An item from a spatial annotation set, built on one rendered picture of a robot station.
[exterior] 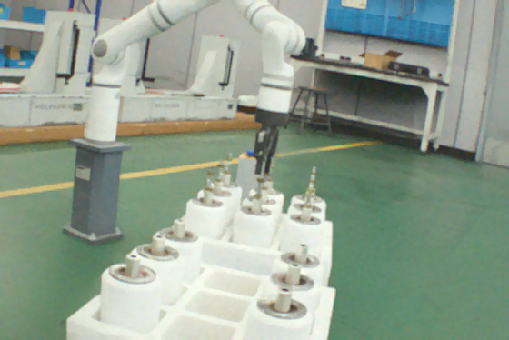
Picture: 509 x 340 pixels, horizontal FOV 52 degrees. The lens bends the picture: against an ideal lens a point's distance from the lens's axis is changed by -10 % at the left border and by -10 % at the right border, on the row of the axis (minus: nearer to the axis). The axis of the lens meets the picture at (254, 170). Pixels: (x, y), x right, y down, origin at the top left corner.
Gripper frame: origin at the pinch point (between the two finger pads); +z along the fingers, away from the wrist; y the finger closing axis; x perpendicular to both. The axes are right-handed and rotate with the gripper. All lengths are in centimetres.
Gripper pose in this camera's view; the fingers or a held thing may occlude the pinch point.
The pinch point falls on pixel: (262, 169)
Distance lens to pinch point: 134.6
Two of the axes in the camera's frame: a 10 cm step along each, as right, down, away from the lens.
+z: -1.5, 9.7, 1.8
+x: -9.5, -1.9, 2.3
